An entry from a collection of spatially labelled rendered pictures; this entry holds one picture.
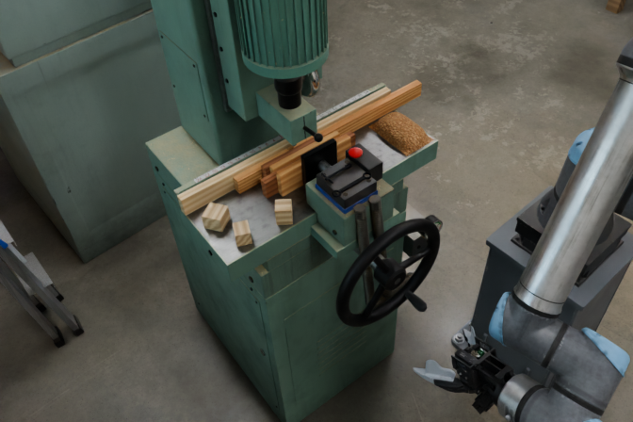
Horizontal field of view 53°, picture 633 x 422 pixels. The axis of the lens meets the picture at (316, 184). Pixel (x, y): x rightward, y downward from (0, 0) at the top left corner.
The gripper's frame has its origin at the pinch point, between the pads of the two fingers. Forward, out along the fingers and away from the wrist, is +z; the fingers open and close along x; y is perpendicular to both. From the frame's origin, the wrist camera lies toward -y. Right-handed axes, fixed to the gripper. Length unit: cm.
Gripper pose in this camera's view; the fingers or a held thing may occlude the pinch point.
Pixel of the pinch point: (438, 350)
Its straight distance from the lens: 144.9
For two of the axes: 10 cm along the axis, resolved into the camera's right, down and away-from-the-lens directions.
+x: -8.0, 4.5, -4.0
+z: -5.5, -2.8, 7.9
